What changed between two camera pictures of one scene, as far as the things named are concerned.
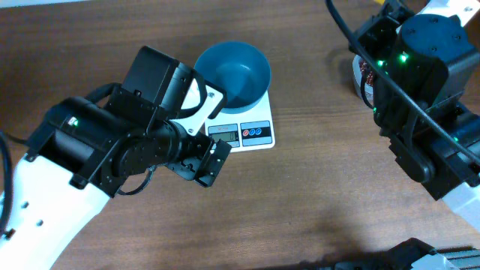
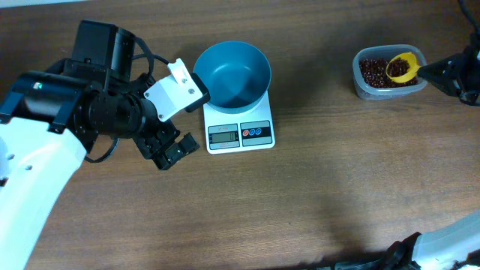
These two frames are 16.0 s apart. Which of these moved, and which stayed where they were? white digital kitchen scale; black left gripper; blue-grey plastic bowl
Moved: black left gripper
Stayed: blue-grey plastic bowl; white digital kitchen scale
